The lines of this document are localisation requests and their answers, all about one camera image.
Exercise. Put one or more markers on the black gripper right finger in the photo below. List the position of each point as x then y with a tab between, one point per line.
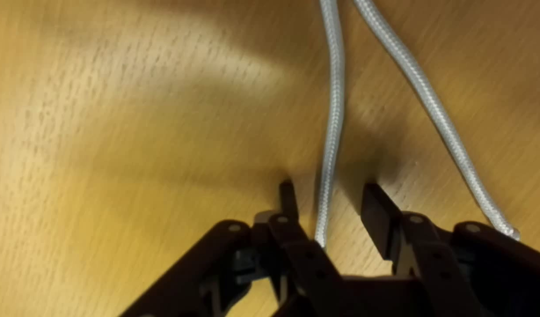
420	255

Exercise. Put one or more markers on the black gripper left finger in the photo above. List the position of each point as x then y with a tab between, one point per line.
302	276

